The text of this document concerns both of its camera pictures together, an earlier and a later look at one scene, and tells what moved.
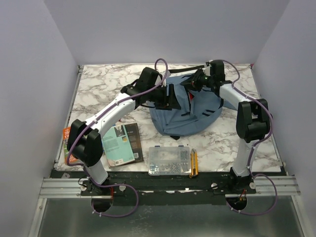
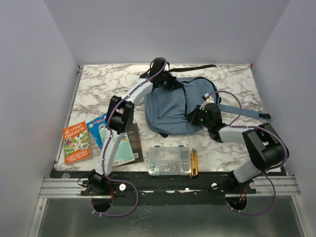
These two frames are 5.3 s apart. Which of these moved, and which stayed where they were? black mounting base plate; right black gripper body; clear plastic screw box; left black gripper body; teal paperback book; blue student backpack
Moved: right black gripper body; left black gripper body
Stayed: blue student backpack; teal paperback book; black mounting base plate; clear plastic screw box
